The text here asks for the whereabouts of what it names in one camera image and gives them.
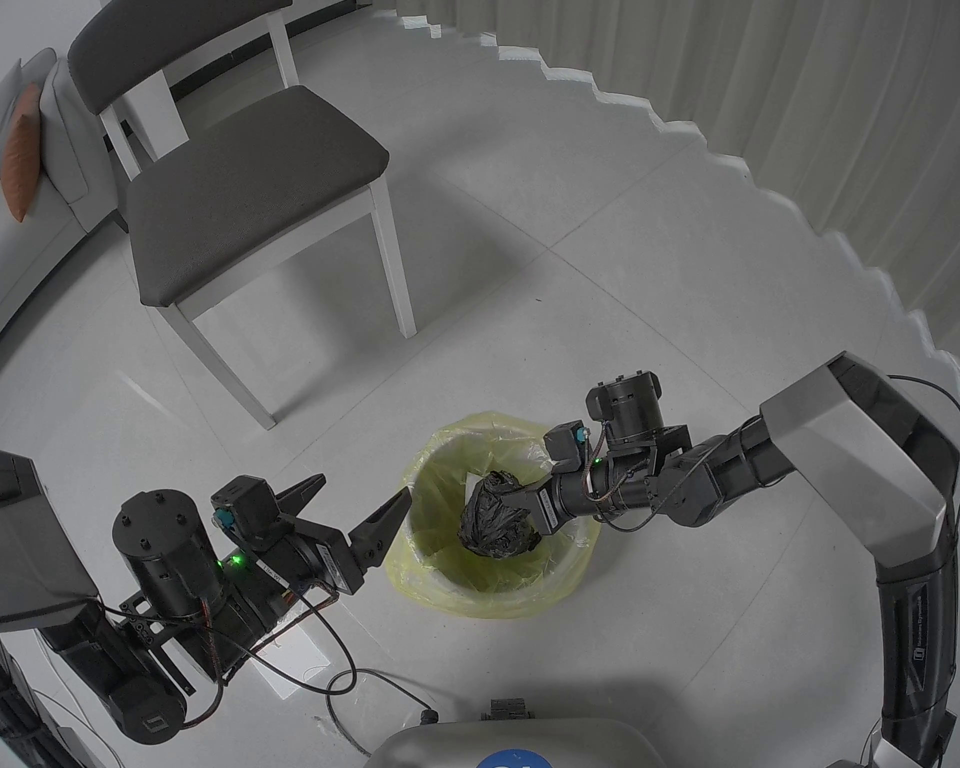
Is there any pale grey sofa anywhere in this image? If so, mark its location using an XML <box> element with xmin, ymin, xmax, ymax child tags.
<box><xmin>0</xmin><ymin>48</ymin><xmax>129</xmax><ymax>331</ymax></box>

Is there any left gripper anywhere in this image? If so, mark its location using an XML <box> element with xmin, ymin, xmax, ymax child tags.
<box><xmin>256</xmin><ymin>474</ymin><xmax>414</xmax><ymax>599</ymax></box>

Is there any grey white chair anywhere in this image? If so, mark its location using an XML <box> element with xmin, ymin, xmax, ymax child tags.
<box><xmin>67</xmin><ymin>0</ymin><xmax>417</xmax><ymax>430</ymax></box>

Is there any orange cushion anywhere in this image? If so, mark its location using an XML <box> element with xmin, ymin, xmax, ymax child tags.
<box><xmin>2</xmin><ymin>84</ymin><xmax>40</xmax><ymax>224</ymax></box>

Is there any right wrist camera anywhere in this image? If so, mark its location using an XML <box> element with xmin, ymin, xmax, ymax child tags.
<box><xmin>545</xmin><ymin>422</ymin><xmax>594</xmax><ymax>474</ymax></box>

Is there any yellow plastic bag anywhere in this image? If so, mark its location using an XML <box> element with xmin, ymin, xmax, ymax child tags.
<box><xmin>384</xmin><ymin>410</ymin><xmax>601</xmax><ymax>620</ymax></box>

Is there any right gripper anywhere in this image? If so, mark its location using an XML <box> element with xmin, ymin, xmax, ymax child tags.
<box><xmin>491</xmin><ymin>468</ymin><xmax>603</xmax><ymax>538</ymax></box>

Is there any black plastic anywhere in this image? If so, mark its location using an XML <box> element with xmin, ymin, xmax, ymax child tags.
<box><xmin>457</xmin><ymin>470</ymin><xmax>543</xmax><ymax>560</ymax></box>

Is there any beige curtain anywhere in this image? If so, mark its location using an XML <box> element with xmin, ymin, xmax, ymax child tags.
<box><xmin>393</xmin><ymin>0</ymin><xmax>960</xmax><ymax>354</ymax></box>

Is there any black cable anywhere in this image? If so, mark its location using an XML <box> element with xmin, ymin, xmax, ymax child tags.
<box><xmin>326</xmin><ymin>671</ymin><xmax>441</xmax><ymax>760</ymax></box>
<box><xmin>183</xmin><ymin>596</ymin><xmax>360</xmax><ymax>732</ymax></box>

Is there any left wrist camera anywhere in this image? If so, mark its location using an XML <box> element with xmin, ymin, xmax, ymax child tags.
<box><xmin>210</xmin><ymin>476</ymin><xmax>279</xmax><ymax>541</ymax></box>

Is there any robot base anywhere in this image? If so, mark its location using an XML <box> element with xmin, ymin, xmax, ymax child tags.
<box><xmin>363</xmin><ymin>697</ymin><xmax>661</xmax><ymax>768</ymax></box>

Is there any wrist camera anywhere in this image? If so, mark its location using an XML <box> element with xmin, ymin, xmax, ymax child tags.
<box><xmin>545</xmin><ymin>422</ymin><xmax>594</xmax><ymax>474</ymax></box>
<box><xmin>210</xmin><ymin>476</ymin><xmax>279</xmax><ymax>541</ymax></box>

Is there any white trash bin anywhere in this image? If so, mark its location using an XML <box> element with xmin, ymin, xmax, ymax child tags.
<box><xmin>408</xmin><ymin>438</ymin><xmax>594</xmax><ymax>599</ymax></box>

